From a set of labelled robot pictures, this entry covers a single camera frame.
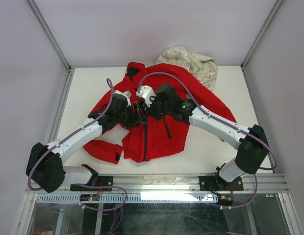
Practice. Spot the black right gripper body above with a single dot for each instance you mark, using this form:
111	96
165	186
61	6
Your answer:
157	110

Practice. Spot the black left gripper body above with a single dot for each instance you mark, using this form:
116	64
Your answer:
126	117

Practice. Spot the red zip jacket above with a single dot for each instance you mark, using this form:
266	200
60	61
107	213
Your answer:
156	138

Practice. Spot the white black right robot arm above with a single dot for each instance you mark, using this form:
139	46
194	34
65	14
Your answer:
251	143

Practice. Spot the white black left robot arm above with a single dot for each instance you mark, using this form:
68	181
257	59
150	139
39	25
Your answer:
46	162

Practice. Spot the cream green printed cloth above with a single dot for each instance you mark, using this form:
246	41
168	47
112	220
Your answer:
202	67

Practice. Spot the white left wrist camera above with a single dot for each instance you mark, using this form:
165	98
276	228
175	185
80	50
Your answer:
126	94

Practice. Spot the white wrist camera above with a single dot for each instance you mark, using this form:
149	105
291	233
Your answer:
146	93
126	94

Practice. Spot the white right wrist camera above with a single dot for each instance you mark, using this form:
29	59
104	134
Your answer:
146	93

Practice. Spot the white perforated cable tray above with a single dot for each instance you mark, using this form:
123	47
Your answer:
143	197

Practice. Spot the aluminium left frame post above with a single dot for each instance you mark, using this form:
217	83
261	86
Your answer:
48	33

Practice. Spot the aluminium frame post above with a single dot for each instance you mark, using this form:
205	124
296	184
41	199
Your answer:
48	33
261	33

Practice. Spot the aluminium mounting rail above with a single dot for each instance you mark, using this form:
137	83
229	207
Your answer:
267	183

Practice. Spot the aluminium right frame post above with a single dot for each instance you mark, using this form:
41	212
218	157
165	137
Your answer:
261	33

